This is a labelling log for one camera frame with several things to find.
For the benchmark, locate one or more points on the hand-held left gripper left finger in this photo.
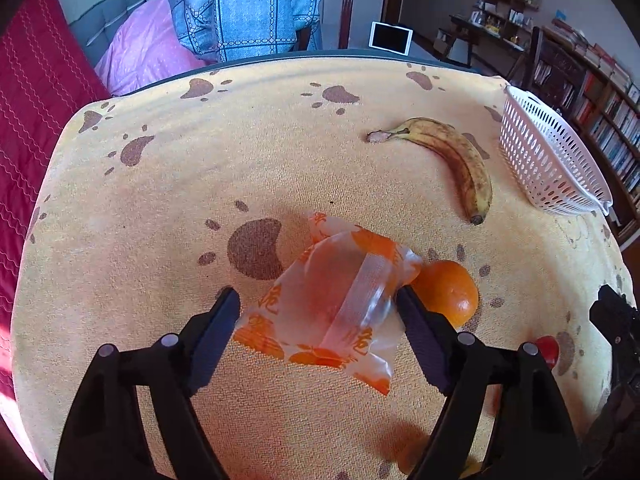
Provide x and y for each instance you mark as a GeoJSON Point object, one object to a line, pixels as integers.
{"type": "Point", "coordinates": [215, 340]}

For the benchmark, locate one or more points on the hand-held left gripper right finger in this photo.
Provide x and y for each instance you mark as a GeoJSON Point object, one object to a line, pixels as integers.
{"type": "Point", "coordinates": [425, 340]}

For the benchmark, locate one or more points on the bare orange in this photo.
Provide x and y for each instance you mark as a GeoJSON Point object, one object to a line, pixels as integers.
{"type": "Point", "coordinates": [450, 292]}

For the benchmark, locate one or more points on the small red tomato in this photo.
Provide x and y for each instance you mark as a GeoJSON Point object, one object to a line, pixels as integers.
{"type": "Point", "coordinates": [549, 350]}

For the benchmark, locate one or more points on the orange printed plastic bag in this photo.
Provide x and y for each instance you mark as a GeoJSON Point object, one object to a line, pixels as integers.
{"type": "Point", "coordinates": [325, 285]}

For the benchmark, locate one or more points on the white plastic basket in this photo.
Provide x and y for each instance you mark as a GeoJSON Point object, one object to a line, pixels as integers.
{"type": "Point", "coordinates": [545, 160]}

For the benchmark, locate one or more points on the spotted yellow banana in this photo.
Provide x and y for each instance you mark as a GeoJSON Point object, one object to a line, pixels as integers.
{"type": "Point", "coordinates": [465, 160]}

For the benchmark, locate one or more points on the yellow paw print blanket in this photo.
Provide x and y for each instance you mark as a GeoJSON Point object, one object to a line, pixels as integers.
{"type": "Point", "coordinates": [250, 170]}

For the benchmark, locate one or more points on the wooden bookshelf with books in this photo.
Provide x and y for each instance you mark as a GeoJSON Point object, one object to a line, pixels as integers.
{"type": "Point", "coordinates": [610, 105]}

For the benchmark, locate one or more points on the dark carved wooden chair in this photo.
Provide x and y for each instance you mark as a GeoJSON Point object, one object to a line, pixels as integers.
{"type": "Point", "coordinates": [555, 72]}

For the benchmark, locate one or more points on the red stitched blanket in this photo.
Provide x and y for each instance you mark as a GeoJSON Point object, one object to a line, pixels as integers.
{"type": "Point", "coordinates": [35, 110]}

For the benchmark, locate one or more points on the pink quilt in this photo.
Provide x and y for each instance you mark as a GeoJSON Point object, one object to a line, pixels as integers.
{"type": "Point", "coordinates": [145, 55]}

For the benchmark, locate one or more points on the white tablet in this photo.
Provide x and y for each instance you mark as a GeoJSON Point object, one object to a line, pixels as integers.
{"type": "Point", "coordinates": [391, 37]}

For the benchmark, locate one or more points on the dark wooden desk with shelf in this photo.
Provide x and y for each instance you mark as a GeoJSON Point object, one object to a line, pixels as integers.
{"type": "Point", "coordinates": [480, 30]}

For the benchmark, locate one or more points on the blue plaid cloth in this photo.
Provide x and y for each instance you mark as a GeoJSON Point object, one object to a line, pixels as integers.
{"type": "Point", "coordinates": [240, 5]}

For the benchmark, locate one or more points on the grey padded headboard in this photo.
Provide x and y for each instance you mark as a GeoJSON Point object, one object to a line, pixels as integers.
{"type": "Point", "coordinates": [100, 20]}

